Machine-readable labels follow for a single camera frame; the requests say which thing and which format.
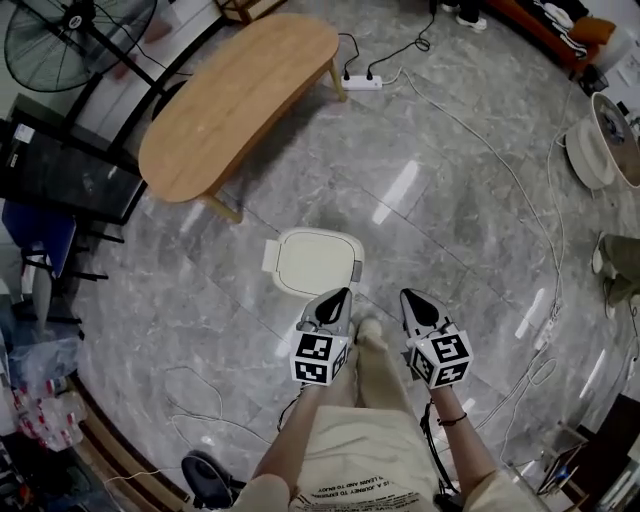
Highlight orange sofa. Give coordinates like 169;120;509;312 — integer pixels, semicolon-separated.
483;0;617;72

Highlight oval wooden coffee table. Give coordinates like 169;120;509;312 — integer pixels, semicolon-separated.
138;13;349;224

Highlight clear plastic bag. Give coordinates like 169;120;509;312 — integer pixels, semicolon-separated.
8;335;82;394

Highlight long black power cable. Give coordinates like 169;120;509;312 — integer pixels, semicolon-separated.
366;0;437;81

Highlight black mesh basket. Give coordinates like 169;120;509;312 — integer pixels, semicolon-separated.
579;63;611;97

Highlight person's right forearm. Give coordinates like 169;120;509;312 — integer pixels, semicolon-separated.
428;384;500;490

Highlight cream trash bin with lid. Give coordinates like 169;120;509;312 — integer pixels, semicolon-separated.
262;227;365;300

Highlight person's beige shoes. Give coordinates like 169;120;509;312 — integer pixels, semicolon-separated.
348;315;384;341

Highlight white round floor fan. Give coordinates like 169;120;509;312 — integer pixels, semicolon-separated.
563;91;640;192

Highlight white power strip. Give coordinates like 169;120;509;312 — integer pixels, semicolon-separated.
340;74;384;92

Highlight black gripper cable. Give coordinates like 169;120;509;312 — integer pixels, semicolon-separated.
418;398;464;506

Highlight short black power cable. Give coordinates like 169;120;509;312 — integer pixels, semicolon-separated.
338;32;362;81

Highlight blue chair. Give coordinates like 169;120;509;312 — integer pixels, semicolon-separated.
1;198;110;282

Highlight person's beige trousers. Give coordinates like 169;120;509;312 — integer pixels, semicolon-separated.
330;329;417;419

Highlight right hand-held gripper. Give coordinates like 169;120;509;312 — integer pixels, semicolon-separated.
399;288;474;391

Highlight black glass cabinet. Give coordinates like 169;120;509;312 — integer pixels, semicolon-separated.
0;93;147;227

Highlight black standing fan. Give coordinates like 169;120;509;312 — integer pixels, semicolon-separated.
3;0;194;121

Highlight person's left forearm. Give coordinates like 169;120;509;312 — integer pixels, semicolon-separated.
251;383;322;497

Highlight pack of water bottles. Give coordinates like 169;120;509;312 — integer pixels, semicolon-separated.
8;378;87;452

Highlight thin white looped cable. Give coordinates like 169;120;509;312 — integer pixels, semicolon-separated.
163;365;275;447

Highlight long white floor cable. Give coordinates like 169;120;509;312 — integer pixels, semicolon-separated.
381;66;567;324

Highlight small white extension socket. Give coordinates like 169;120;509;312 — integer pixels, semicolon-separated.
533;317;560;352

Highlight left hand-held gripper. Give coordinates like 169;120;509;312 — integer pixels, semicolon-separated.
289;287;355;388

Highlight clear acrylic stand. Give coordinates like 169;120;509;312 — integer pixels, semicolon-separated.
499;418;604;512

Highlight wooden stool frame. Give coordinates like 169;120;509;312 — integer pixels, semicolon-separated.
214;0;290;26

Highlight person's beige printed shirt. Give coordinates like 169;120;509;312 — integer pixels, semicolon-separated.
232;404;546;512

